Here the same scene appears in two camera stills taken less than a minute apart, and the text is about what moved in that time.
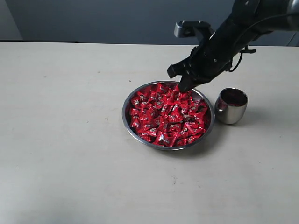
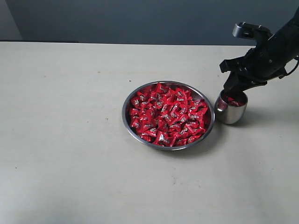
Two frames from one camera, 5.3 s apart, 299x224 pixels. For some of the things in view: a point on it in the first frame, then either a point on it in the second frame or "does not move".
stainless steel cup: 231,105 does not move
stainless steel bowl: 158,115 does not move
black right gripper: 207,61 to 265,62
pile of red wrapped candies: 164,115 does not move
